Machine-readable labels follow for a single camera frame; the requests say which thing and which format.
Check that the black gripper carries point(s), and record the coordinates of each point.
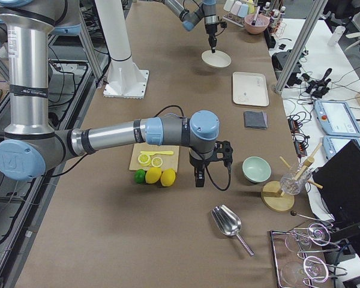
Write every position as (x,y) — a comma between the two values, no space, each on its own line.
(198,164)
(210,30)

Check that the cream round plate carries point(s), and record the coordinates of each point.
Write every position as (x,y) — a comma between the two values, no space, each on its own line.
(218,59)

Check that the cream rabbit tray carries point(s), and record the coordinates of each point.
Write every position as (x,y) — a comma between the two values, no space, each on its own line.
(250,89)

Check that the whole yellow lemon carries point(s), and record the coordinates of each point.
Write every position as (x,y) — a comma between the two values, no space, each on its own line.
(168,177)
(153,175)

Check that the white cup rack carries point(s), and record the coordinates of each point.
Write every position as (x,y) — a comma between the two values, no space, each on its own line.
(239,21)

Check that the white plastic cup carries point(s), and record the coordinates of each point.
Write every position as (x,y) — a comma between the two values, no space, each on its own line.
(228,5)

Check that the pink plastic cup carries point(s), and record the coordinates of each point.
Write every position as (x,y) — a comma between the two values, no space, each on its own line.
(236,8)

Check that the blue plastic cup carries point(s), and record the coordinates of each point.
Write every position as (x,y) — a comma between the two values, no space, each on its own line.
(243,10)

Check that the lemon slice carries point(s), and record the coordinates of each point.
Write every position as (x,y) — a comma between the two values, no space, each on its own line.
(144,159)
(156,162)

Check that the metal muddler black tip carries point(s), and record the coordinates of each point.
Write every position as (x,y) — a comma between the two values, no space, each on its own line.
(253,22)

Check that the yellow plastic cup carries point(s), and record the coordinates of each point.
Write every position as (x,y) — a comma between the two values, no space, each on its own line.
(251,6)

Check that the yellow plastic knife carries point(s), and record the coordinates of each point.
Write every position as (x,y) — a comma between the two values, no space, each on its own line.
(151,153)

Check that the pink bowl of ice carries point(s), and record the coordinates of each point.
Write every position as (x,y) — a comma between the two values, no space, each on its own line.
(261,24)

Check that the mint green bowl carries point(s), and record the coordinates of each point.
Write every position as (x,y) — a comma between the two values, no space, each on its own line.
(256,169)

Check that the wooden cutting board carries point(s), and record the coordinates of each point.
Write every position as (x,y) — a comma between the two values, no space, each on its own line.
(169,161)

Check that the metal ice scoop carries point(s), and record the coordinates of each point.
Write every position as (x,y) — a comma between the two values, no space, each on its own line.
(229,224)

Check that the green lime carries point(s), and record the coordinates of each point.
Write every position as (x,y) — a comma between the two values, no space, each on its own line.
(139,176)

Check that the wooden mug tree stand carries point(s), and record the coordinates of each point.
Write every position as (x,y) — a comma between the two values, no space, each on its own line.
(280,195)

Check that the grey folded cloth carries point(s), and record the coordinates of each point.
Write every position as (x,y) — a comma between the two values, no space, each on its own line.
(255,120)

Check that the cut glass tumbler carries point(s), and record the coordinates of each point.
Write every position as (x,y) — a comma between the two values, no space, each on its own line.
(295,180)

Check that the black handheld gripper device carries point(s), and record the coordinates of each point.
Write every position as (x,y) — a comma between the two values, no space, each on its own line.
(317,88)

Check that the blue teach pendant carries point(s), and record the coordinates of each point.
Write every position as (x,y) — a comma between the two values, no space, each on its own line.
(336,118)
(333,144)

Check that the black computer monitor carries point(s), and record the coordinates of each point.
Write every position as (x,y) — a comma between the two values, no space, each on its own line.
(340,178)

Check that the aluminium frame post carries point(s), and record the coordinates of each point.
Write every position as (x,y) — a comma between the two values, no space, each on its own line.
(300,43)

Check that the black wire glass tray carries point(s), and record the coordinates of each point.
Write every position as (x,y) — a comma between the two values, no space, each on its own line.
(298,256)

